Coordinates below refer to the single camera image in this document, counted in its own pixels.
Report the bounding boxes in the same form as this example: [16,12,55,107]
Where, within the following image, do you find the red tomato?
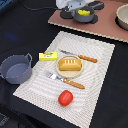
[58,90,73,106]

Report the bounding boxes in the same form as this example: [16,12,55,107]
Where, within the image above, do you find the small grey pot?
[73,6,96,24]

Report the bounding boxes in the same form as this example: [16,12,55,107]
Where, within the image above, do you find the yellow toy piece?
[78,10,90,16]

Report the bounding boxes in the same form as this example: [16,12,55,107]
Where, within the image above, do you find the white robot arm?
[56,0,86,11]

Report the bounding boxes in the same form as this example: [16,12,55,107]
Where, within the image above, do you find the bread loaf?
[59,59,81,71]

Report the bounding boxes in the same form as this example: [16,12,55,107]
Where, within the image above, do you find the yellow butter box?
[39,52,57,61]

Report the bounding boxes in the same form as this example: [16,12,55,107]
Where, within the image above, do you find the white woven placemat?
[13,31,114,128]

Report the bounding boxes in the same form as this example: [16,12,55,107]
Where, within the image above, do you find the large grey pot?
[0,54,32,84]

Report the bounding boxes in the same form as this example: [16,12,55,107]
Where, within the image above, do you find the black stove burner disc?
[88,1,104,10]
[60,11,73,19]

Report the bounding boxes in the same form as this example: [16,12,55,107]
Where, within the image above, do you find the beige bowl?
[116,4,128,30]

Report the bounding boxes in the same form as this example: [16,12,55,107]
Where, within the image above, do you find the knife with wooden handle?
[59,49,98,63]

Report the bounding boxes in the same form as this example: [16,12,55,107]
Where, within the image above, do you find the fork with wooden handle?
[45,71,85,89]

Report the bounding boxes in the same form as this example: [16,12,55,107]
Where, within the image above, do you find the black cable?
[18,0,58,11]

